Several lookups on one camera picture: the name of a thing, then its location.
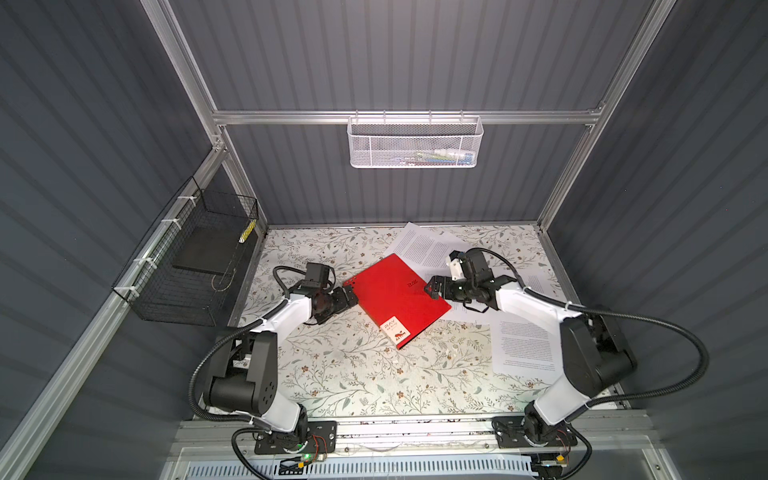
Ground printed paper sheet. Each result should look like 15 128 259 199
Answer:
384 223 471 281
518 268 566 301
441 302 500 325
490 315 562 384

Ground red folder black inside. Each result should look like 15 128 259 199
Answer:
344 254 451 349

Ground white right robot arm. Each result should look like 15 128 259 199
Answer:
424 275 637 447

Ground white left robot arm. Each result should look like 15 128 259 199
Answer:
188 286 358 441

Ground printed paper sheet back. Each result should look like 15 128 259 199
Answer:
384 223 471 281

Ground floral patterned table mat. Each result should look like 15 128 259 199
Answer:
240 227 549 417

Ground yellow green marker pen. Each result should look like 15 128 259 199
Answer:
238 220 258 244

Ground pens in white basket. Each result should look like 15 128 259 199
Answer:
391 149 476 168

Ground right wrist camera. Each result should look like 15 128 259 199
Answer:
446 249 494 284

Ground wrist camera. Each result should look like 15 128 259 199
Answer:
303 262 332 290
446 249 494 284

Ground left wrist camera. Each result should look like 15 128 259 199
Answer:
303 262 332 290

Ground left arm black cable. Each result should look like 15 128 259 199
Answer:
188 265 313 422

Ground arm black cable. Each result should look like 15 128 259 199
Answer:
465 247 710 409
188 265 313 422

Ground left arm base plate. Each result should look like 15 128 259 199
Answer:
247 421 338 456

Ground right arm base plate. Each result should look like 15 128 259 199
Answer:
491 415 579 449

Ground black wire basket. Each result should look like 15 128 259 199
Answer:
113 179 260 327

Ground white wire mesh basket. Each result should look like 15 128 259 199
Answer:
346 114 484 169

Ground white ventilated front rail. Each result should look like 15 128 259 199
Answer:
182 458 535 480

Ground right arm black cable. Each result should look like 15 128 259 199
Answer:
465 247 710 409

